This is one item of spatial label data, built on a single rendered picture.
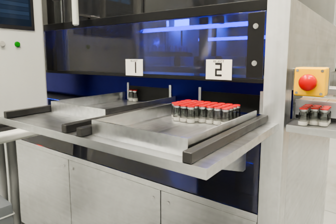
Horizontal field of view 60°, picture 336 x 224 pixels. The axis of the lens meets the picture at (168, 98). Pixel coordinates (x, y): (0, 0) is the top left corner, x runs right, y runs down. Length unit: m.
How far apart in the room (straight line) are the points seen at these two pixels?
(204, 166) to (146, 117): 0.36
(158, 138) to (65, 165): 1.00
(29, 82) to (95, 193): 0.56
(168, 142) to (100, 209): 0.90
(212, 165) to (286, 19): 0.47
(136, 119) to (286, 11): 0.48
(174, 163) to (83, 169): 0.93
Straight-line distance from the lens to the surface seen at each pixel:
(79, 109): 0.91
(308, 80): 0.77
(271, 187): 0.90
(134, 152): 0.57
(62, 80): 1.57
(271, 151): 0.86
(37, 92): 1.41
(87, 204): 1.46
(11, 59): 1.35
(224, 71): 0.88
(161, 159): 0.53
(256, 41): 0.84
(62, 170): 1.55
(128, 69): 1.10
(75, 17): 1.22
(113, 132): 0.64
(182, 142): 0.52
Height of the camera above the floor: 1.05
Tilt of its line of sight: 8 degrees down
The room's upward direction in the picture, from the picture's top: straight up
